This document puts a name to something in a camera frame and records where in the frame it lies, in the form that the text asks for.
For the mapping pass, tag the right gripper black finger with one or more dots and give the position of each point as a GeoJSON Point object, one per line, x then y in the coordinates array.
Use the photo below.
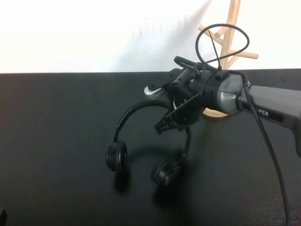
{"type": "Point", "coordinates": [178, 117]}
{"type": "Point", "coordinates": [172, 102]}

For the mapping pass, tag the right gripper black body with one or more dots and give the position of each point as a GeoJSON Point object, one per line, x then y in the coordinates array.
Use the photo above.
{"type": "Point", "coordinates": [191, 82]}

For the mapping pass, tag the black over-ear headphones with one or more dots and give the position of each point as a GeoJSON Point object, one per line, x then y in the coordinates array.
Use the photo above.
{"type": "Point", "coordinates": [116, 156]}

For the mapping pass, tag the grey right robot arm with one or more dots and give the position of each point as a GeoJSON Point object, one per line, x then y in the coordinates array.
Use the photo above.
{"type": "Point", "coordinates": [270, 99]}

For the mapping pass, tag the wooden branch headphone stand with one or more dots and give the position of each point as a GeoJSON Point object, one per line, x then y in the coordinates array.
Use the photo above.
{"type": "Point", "coordinates": [227, 40]}

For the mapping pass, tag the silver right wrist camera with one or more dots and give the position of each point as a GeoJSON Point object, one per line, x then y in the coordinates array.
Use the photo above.
{"type": "Point", "coordinates": [152, 93]}

